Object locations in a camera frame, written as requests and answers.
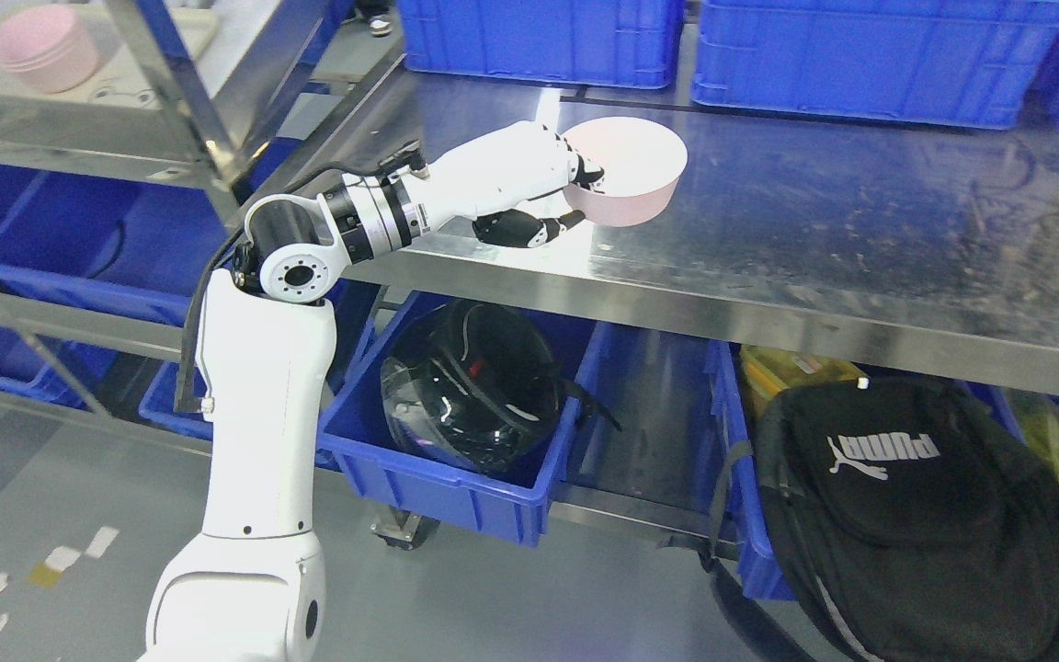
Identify black puma backpack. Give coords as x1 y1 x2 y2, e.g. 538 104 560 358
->
713 374 1059 661

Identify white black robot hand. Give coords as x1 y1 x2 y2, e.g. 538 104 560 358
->
399 120 605 248

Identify blue bin holding helmet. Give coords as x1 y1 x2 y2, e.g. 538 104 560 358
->
318 292 594 545

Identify pink ikea bowl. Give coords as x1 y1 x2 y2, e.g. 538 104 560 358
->
562 117 689 227

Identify blue bin holding backpack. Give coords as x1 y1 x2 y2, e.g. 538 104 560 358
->
706 340 795 600

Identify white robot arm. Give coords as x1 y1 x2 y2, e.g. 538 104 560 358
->
142 165 428 661

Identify blue crate top left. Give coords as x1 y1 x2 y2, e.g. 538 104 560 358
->
396 1 686 89

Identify stack of pink bowls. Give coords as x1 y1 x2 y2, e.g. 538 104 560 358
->
0 4 102 94

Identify black motorcycle helmet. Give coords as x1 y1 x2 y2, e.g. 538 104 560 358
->
380 299 621 477

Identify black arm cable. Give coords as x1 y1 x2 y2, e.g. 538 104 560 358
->
173 164 374 415

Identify cream plastic tray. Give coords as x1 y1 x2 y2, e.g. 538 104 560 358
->
75 4 219 109

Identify blue crate top middle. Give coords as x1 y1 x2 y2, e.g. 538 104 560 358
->
690 1 1059 130

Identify stainless steel shelf rack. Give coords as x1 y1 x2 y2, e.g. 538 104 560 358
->
0 0 383 461

